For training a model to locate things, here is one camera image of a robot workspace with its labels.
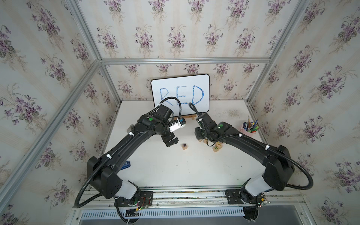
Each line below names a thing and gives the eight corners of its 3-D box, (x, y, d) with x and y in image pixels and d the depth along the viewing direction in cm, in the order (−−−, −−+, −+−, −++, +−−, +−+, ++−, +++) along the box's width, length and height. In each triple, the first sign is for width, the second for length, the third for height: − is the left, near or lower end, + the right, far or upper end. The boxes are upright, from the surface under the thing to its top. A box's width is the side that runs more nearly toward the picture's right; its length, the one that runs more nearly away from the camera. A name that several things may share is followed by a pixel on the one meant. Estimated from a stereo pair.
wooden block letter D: (215, 152, 92) (216, 150, 90) (210, 147, 94) (211, 145, 92) (222, 147, 95) (223, 145, 93) (217, 142, 97) (218, 140, 95)
